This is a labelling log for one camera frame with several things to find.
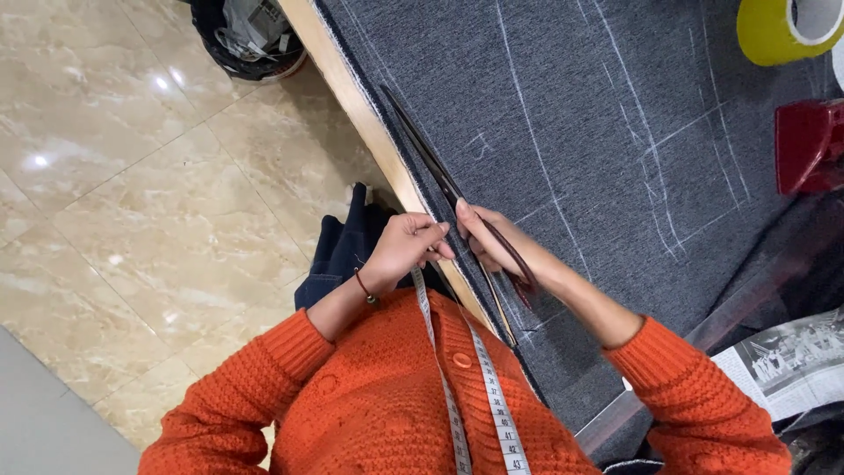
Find black-and-white newspaper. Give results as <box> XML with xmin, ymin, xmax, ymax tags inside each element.
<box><xmin>710</xmin><ymin>306</ymin><xmax>844</xmax><ymax>423</ymax></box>

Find long dark tailor scissors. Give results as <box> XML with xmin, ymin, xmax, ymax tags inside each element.
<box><xmin>379</xmin><ymin>83</ymin><xmax>540</xmax><ymax>312</ymax></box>

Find red cord bracelet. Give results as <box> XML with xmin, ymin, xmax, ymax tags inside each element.
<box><xmin>353</xmin><ymin>267</ymin><xmax>382</xmax><ymax>308</ymax></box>

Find black waste bin with scraps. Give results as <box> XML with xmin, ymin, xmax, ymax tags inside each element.
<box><xmin>181</xmin><ymin>0</ymin><xmax>309</xmax><ymax>83</ymax></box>

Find navy blue trousers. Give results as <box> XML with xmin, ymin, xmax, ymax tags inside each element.
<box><xmin>294</xmin><ymin>182</ymin><xmax>437</xmax><ymax>311</ymax></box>

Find grey chalk-marked fabric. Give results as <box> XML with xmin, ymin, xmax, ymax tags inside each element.
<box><xmin>313</xmin><ymin>0</ymin><xmax>844</xmax><ymax>464</ymax></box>

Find red glossy object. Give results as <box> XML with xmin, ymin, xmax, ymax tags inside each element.
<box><xmin>774</xmin><ymin>98</ymin><xmax>844</xmax><ymax>197</ymax></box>

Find person's right hand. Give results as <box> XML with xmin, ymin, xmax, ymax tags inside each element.
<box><xmin>455</xmin><ymin>197</ymin><xmax>560</xmax><ymax>289</ymax></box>

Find person's left hand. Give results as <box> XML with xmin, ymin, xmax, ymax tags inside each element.
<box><xmin>359</xmin><ymin>212</ymin><xmax>456</xmax><ymax>295</ymax></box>

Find yellow adhesive tape roll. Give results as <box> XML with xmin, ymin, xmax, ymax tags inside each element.
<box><xmin>736</xmin><ymin>0</ymin><xmax>844</xmax><ymax>67</ymax></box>

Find orange knitted cardigan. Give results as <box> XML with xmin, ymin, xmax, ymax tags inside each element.
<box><xmin>137</xmin><ymin>286</ymin><xmax>793</xmax><ymax>475</ymax></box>

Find thin wooden stick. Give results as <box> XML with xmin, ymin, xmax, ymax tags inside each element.
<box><xmin>479</xmin><ymin>263</ymin><xmax>519</xmax><ymax>348</ymax></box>

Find white measuring tape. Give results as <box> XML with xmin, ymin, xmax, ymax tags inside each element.
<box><xmin>410</xmin><ymin>267</ymin><xmax>532</xmax><ymax>475</ymax></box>

